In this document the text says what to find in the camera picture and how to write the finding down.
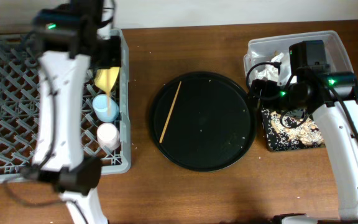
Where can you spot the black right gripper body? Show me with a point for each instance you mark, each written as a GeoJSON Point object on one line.
{"type": "Point", "coordinates": [271, 89]}

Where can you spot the blue plastic cup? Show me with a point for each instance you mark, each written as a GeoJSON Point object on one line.
{"type": "Point", "coordinates": [106, 109]}

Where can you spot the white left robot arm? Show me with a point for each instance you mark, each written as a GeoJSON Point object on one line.
{"type": "Point", "coordinates": [71, 38]}

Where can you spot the round black tray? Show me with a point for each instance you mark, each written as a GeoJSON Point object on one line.
{"type": "Point", "coordinates": [212, 124]}

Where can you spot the rice and food scraps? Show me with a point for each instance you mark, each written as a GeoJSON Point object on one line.
{"type": "Point", "coordinates": [297, 130]}

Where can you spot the pink plastic cup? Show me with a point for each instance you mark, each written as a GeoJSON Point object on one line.
{"type": "Point", "coordinates": [108, 136]}

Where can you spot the black rectangular tray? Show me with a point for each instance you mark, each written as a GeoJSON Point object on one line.
{"type": "Point", "coordinates": [269, 143]}

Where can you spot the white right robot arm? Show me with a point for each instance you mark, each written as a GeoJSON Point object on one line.
{"type": "Point", "coordinates": [331, 98]}

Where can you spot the grey plastic dishwasher rack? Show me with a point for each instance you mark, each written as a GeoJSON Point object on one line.
{"type": "Point", "coordinates": [19, 110]}

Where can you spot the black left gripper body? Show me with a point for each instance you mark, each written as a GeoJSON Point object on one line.
{"type": "Point", "coordinates": [111, 56]}

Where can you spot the white napkin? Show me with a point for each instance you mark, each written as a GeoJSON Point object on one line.
{"type": "Point", "coordinates": [270, 72]}

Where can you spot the clear plastic bin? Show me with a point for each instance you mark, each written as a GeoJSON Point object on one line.
{"type": "Point", "coordinates": [262, 50]}

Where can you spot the wooden chopstick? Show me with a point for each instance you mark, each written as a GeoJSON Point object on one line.
{"type": "Point", "coordinates": [108, 93]}
{"type": "Point", "coordinates": [170, 113]}

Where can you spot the yellow plastic bowl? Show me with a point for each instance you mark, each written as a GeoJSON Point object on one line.
{"type": "Point", "coordinates": [105, 78]}

